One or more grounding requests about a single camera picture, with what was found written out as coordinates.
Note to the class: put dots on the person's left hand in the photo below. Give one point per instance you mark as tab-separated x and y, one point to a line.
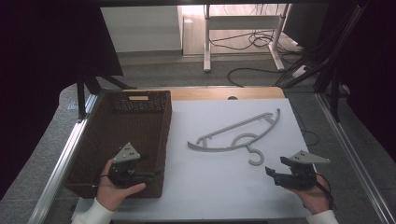
107	193

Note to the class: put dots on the white table mat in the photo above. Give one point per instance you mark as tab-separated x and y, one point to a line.
218	186

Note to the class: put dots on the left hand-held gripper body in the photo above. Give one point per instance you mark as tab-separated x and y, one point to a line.
123	177

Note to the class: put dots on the white power strip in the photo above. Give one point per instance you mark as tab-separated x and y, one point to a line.
299	71

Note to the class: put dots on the person's right hand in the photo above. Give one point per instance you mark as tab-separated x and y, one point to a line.
316	199

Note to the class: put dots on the white metal desk frame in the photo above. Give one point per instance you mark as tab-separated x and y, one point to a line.
243	21

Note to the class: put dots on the black tripod stand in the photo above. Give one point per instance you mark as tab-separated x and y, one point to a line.
81	96

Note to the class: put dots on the black curtain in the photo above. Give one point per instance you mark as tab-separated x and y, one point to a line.
37	77
376	77

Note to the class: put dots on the brown wicker basket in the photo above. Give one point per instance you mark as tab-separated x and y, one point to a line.
130	130

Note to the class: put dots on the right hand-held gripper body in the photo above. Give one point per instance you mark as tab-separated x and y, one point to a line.
300	179

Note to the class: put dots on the grey plastic clothes hanger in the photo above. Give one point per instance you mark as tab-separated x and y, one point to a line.
224	148

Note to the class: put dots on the black metal stand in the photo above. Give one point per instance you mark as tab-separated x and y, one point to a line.
334	93

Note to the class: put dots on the aluminium rail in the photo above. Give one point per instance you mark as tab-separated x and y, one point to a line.
59	171
355	155

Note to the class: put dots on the white cabinet panel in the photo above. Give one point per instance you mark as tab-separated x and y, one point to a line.
143	28

